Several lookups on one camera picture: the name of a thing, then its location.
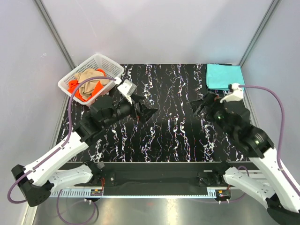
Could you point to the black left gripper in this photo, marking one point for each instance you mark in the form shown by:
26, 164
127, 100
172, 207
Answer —
146, 111

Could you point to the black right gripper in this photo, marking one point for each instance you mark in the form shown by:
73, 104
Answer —
210, 99

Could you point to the beige t shirt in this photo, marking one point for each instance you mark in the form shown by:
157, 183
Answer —
90, 83

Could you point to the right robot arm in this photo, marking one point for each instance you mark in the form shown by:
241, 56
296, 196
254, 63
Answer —
278, 197

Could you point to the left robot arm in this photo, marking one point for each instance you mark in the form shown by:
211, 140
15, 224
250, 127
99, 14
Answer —
38, 180

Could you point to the folded teal t shirt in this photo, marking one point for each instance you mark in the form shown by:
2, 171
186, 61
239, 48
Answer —
218, 77

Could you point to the white plastic laundry basket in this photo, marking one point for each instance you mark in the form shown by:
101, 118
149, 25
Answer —
92, 78

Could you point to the orange t shirt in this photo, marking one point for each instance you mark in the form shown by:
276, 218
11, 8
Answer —
75, 86

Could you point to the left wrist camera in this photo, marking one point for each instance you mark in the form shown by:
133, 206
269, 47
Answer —
126, 88

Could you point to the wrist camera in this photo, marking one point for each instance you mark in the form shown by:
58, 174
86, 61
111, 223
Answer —
235, 93
126, 88

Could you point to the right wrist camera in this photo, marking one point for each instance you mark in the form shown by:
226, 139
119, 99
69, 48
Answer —
235, 93

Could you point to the white slotted cable duct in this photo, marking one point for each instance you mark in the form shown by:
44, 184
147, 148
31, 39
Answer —
109, 192

